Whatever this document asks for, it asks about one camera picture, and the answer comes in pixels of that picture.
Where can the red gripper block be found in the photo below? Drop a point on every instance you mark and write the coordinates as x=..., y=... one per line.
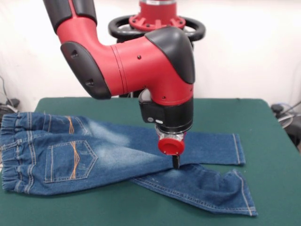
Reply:
x=171, y=146

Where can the blue denim jeans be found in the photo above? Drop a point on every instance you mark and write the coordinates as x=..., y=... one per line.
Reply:
x=105, y=153

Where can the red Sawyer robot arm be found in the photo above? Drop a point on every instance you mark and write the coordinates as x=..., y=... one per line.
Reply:
x=141, y=68

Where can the dark green table cloth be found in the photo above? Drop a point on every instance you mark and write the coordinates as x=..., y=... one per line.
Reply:
x=141, y=212

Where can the black office chair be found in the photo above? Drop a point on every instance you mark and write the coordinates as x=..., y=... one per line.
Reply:
x=295, y=131

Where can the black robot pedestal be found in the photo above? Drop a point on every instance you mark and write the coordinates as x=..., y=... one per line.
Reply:
x=197, y=28

